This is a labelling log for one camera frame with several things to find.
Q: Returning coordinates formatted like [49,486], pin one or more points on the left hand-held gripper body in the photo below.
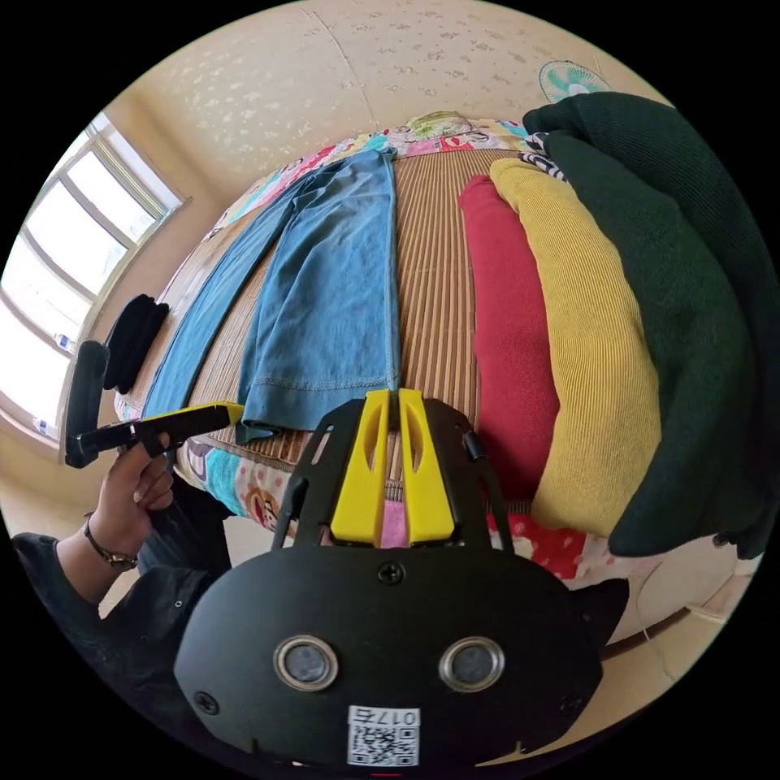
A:
[183,429]

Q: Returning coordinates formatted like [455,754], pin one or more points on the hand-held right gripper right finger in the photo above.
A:
[429,487]

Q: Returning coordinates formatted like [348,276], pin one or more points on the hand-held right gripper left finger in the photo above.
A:
[361,481]

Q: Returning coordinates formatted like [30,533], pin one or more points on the blue denim long pants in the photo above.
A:
[329,292]

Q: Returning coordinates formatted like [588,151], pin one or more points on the person's left forearm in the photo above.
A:
[76,567]

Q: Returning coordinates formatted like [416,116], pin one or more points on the person's left hand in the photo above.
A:
[131,493]

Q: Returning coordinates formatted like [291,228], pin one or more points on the black folded garment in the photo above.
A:
[134,341]

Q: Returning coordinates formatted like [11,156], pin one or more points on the person's body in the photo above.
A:
[158,615]

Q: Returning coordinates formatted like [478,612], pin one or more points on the window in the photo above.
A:
[67,256]

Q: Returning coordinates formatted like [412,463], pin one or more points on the bed with woven mat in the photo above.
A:
[432,274]

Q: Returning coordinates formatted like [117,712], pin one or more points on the pile of clothes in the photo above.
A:
[585,341]

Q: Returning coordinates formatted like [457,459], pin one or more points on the green fan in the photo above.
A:
[563,79]

